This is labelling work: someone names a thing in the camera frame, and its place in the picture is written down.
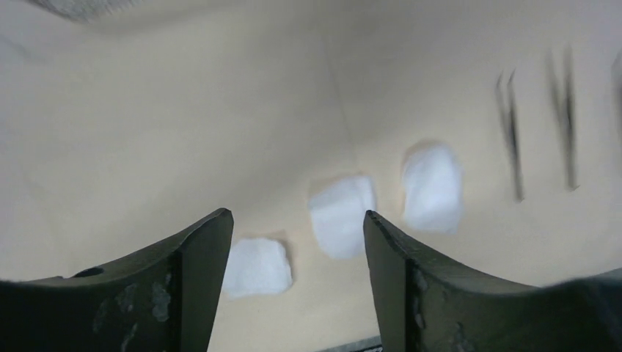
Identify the beige cloth wrap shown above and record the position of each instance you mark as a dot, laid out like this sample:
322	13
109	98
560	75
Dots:
117	134

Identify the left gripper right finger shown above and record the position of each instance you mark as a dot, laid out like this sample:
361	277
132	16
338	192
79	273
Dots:
427	301

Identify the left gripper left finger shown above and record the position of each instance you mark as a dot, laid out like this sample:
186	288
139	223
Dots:
163	297

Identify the white gauze pad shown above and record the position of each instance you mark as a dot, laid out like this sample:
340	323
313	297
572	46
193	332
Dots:
337	214
432	181
257	266

